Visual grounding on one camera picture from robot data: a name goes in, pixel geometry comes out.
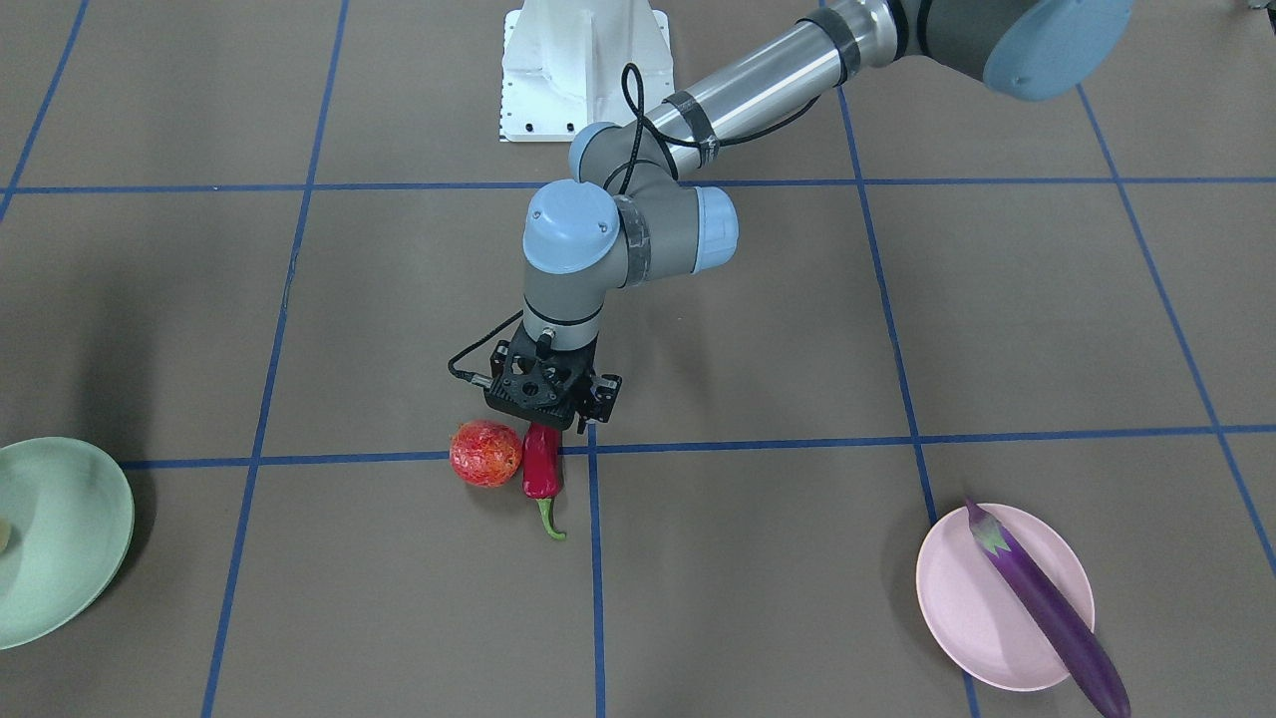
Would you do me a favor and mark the pink plate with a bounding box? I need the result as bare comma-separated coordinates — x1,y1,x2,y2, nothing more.
915,502,1097,692

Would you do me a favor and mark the purple eggplant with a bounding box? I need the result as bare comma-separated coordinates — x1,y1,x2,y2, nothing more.
963,499,1133,717

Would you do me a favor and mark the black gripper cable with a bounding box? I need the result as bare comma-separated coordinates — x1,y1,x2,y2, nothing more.
448,311,527,386

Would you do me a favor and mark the green plate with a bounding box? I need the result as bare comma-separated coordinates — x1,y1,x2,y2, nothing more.
1,437,137,650

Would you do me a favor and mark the white camera pillar base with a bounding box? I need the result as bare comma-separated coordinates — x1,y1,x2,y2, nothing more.
498,1,675,143

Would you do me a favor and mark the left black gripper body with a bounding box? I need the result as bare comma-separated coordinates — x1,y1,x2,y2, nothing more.
484,333,623,432

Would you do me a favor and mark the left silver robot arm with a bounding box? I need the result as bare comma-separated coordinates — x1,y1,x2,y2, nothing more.
450,1,1133,431

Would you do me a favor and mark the red pomegranate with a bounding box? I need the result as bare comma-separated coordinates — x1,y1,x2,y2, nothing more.
450,420,523,488

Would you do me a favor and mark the red chili pepper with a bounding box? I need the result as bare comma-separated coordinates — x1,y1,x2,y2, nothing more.
522,423,567,541

